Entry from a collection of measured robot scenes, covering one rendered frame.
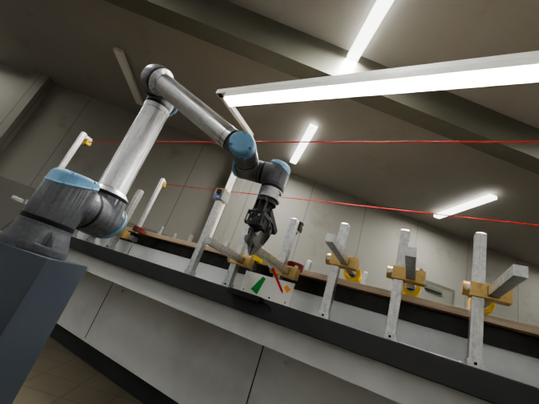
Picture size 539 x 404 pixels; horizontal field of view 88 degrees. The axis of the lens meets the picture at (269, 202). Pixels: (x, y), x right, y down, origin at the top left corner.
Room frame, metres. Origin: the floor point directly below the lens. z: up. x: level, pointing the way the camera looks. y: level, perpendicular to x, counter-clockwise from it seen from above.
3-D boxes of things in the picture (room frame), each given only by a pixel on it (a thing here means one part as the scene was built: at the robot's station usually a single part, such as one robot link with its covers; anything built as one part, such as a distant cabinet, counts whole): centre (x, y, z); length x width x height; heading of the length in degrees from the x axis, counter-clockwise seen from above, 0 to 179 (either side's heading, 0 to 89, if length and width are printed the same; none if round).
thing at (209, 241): (1.36, 0.08, 0.84); 0.43 x 0.03 x 0.04; 148
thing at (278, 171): (1.00, 0.01, 1.13); 0.10 x 0.09 x 0.12; 80
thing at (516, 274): (0.86, -0.79, 0.95); 0.50 x 0.04 x 0.04; 148
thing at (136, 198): (1.99, 0.91, 0.91); 0.03 x 0.03 x 0.48; 58
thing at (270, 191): (1.00, 0.00, 1.05); 0.10 x 0.09 x 0.05; 58
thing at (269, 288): (1.32, -0.11, 0.75); 0.26 x 0.01 x 0.10; 58
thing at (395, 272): (1.05, -0.60, 0.94); 0.13 x 0.06 x 0.05; 58
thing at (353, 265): (1.19, -0.38, 0.94); 0.13 x 0.06 x 0.05; 58
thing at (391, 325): (1.07, -0.58, 0.89); 0.03 x 0.03 x 0.48; 58
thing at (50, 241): (0.94, 0.65, 0.65); 0.19 x 0.19 x 0.10
